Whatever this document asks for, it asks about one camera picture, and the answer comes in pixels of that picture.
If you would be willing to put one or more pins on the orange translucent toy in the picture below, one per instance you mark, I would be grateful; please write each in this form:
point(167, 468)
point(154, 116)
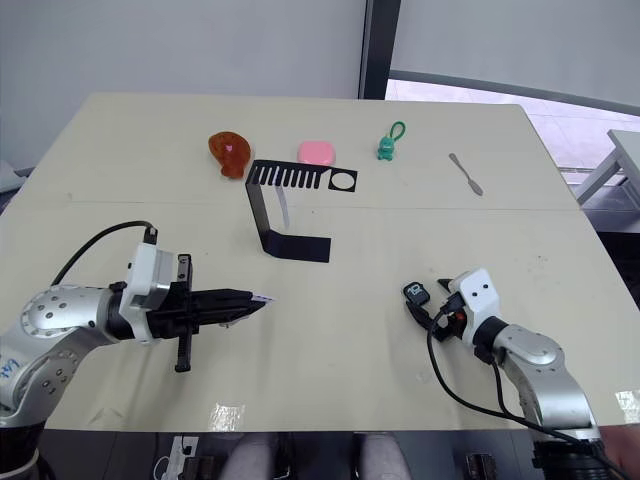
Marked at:
point(231, 152)

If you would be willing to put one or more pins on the metal spatula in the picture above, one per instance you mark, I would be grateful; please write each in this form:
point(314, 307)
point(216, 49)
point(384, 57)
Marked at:
point(467, 176)

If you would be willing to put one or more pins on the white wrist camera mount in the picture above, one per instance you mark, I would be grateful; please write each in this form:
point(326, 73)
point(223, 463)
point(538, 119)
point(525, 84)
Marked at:
point(477, 295)
point(142, 270)

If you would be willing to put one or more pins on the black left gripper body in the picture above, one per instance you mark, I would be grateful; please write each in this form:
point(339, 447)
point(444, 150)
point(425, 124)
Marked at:
point(172, 315)

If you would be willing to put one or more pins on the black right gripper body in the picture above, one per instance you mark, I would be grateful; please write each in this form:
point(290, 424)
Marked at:
point(450, 327)

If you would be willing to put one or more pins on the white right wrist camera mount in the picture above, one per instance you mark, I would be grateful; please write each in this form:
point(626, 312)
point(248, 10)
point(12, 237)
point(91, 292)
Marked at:
point(477, 295)

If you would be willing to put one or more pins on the dark window frame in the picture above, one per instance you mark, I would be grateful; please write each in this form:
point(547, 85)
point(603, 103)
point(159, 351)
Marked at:
point(377, 50)

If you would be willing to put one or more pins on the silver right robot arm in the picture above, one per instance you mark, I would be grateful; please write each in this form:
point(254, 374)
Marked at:
point(540, 355)

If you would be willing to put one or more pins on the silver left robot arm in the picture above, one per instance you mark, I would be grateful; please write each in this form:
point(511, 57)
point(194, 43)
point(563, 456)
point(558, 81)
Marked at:
point(55, 320)

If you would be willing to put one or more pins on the pink rounded case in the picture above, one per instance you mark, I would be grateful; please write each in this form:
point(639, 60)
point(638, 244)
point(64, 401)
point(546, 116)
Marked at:
point(316, 152)

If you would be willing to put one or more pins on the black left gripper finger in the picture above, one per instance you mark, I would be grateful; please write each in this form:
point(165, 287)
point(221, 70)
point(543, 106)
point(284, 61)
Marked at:
point(220, 298)
point(225, 316)

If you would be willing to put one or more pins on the grey side table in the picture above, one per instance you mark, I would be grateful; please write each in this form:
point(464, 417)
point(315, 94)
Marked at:
point(607, 170)

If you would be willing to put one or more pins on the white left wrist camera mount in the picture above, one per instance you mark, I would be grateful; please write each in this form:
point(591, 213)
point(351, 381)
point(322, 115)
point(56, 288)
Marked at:
point(142, 270)

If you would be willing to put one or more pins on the grey rounded shape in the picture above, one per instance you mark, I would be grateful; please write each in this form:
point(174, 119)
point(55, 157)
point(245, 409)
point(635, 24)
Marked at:
point(252, 457)
point(380, 457)

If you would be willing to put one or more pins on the black watch display stand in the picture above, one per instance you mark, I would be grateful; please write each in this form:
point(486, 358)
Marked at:
point(295, 247)

